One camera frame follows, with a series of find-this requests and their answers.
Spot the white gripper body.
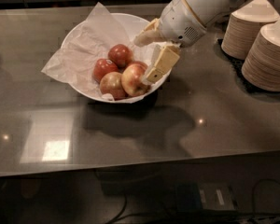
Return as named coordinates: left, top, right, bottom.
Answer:
left=158, top=0, right=206, bottom=47

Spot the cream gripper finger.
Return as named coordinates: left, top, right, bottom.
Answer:
left=141, top=43, right=180, bottom=85
left=133, top=19, right=165, bottom=47

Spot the yellow-red apple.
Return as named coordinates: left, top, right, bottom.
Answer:
left=121, top=63, right=150, bottom=97

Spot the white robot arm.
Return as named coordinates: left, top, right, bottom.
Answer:
left=133, top=0, right=280, bottom=84

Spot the red apple back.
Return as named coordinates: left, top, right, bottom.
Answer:
left=108, top=44, right=133, bottom=68

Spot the red apple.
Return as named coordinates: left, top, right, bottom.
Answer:
left=108, top=44, right=133, bottom=68
left=92, top=59, right=119, bottom=82

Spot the white bowl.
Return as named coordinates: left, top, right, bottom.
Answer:
left=61, top=12, right=175, bottom=104

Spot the red apple left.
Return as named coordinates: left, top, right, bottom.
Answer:
left=92, top=59, right=119, bottom=82

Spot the red-green apple front left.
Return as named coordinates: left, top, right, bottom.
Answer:
left=100, top=72, right=127, bottom=100

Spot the white crumpled paper liner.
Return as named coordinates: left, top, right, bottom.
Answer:
left=41, top=1, right=175, bottom=104

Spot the left stack of paper plates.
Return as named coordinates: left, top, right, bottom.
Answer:
left=221, top=0, right=280, bottom=60

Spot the stack of paper plates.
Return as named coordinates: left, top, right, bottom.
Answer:
left=221, top=0, right=280, bottom=60
left=241, top=20, right=280, bottom=91

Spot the black tray under plates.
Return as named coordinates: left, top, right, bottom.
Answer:
left=220, top=49, right=280, bottom=103

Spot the right stack of paper plates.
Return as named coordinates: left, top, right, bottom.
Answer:
left=241, top=20, right=280, bottom=91

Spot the dark box under table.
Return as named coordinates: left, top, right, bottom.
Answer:
left=175, top=183, right=238, bottom=215

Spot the black cable under table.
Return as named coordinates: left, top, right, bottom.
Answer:
left=92, top=170, right=280, bottom=224

